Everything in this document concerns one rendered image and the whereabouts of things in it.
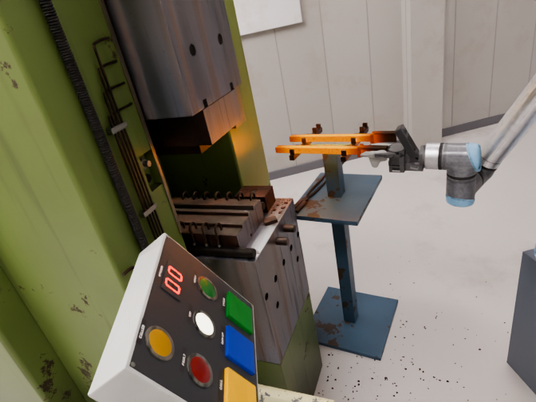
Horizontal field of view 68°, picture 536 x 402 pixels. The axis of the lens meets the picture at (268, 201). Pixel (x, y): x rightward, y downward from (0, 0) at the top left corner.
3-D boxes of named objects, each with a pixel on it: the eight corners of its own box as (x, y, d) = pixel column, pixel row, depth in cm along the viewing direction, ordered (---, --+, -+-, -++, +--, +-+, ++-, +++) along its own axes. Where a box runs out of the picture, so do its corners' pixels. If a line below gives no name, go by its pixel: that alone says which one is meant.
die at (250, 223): (264, 218, 136) (259, 197, 132) (241, 254, 120) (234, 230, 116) (164, 214, 153) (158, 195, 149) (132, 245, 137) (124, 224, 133)
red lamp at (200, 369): (218, 368, 66) (211, 350, 64) (205, 393, 62) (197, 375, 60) (202, 364, 67) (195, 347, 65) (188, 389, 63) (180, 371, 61)
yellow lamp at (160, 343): (180, 342, 62) (172, 322, 60) (163, 367, 59) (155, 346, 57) (164, 339, 64) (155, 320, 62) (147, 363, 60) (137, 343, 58)
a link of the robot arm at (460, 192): (482, 198, 137) (484, 165, 132) (468, 213, 131) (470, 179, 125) (454, 191, 144) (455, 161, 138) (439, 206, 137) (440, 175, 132)
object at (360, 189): (382, 179, 181) (382, 175, 180) (357, 226, 152) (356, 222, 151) (321, 175, 196) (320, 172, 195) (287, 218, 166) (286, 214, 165)
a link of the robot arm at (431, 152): (438, 148, 126) (442, 137, 133) (421, 148, 129) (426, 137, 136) (437, 174, 131) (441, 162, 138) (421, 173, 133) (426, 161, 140)
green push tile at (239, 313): (252, 309, 90) (229, 289, 86) (253, 334, 83) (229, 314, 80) (246, 313, 90) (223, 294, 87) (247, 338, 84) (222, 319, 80)
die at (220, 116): (242, 119, 120) (235, 88, 115) (212, 145, 104) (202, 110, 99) (133, 127, 136) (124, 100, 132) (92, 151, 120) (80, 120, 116)
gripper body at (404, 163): (386, 172, 139) (423, 174, 134) (385, 150, 135) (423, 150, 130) (392, 163, 145) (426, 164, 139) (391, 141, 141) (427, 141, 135)
